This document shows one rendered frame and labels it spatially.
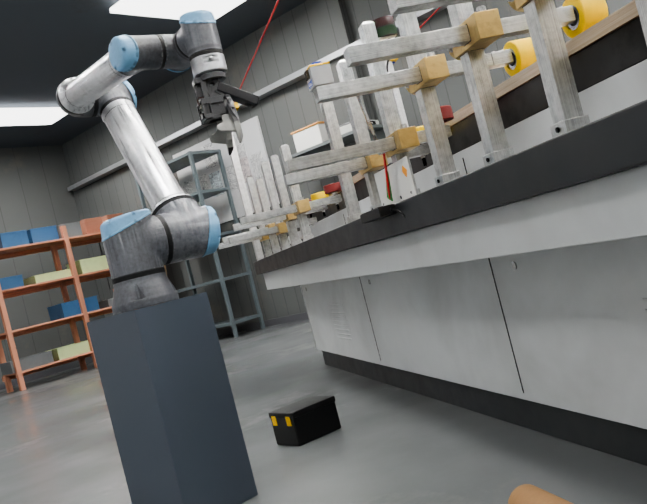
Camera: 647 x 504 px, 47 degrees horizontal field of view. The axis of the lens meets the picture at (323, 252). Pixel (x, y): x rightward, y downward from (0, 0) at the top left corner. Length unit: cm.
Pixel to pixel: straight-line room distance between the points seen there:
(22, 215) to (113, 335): 964
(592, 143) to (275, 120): 766
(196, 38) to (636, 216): 122
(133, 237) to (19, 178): 976
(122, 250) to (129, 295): 13
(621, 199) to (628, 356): 54
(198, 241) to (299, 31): 640
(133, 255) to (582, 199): 128
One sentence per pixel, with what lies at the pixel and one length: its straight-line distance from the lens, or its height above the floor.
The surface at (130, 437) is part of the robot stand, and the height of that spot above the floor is 26.
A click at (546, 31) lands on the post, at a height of 87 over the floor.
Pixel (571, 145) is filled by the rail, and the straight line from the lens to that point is 121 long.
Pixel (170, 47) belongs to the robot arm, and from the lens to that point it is 208.
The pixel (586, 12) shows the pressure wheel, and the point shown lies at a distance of 157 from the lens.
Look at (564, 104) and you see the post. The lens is 126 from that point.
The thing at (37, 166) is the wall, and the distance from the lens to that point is 1206.
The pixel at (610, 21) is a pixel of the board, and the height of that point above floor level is 89.
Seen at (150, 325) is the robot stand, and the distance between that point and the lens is 205.
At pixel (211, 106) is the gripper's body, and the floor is 105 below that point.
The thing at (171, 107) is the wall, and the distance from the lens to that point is 1010.
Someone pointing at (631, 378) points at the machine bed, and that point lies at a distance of 169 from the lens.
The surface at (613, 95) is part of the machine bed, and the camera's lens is 152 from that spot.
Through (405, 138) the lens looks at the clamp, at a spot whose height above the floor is 84.
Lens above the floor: 60
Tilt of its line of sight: 1 degrees up
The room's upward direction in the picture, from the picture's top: 14 degrees counter-clockwise
